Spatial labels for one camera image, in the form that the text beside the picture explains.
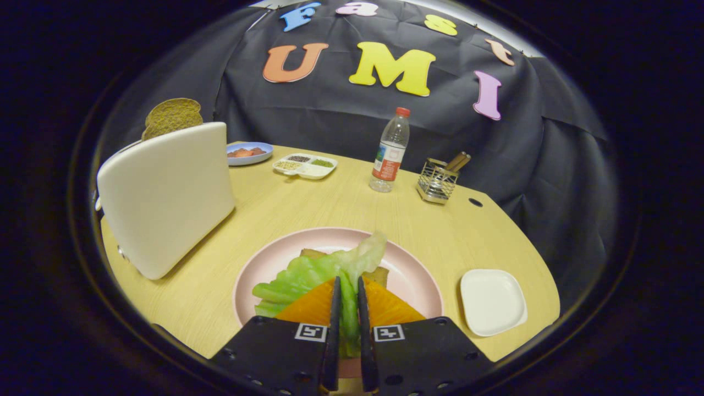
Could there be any pink round plate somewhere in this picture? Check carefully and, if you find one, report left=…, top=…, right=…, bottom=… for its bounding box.
left=233, top=227, right=444, bottom=380

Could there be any white square plate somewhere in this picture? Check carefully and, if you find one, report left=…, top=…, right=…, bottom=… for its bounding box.
left=460, top=268, right=529, bottom=337

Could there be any wire mesh utensil holder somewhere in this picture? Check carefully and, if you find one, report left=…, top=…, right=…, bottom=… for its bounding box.
left=416, top=158, right=460, bottom=205

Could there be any white divided seed tray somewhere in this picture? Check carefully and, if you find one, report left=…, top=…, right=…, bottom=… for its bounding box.
left=272, top=153, right=338, bottom=180

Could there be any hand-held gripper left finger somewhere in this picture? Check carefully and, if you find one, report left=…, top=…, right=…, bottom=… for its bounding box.
left=209, top=276, right=342, bottom=396

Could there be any clear bottle with red cap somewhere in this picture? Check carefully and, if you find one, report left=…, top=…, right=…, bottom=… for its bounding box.
left=368, top=107, right=411, bottom=193

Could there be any green lettuce leaf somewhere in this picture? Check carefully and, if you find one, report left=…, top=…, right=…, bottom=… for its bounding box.
left=252, top=231, right=388, bottom=358

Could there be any brown bread slice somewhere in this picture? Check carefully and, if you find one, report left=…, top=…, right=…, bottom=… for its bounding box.
left=141, top=98, right=204, bottom=141

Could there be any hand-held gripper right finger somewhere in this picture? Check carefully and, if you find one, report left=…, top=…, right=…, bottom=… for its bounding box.
left=357, top=276, right=496, bottom=396

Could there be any blue plate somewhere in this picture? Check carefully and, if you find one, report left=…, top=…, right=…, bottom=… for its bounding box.
left=227, top=142, right=274, bottom=167

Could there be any white toaster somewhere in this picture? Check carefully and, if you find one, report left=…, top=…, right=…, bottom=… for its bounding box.
left=95, top=122, right=237, bottom=281

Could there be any toasted bread slice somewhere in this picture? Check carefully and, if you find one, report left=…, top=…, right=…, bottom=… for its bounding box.
left=300, top=249, right=389, bottom=288

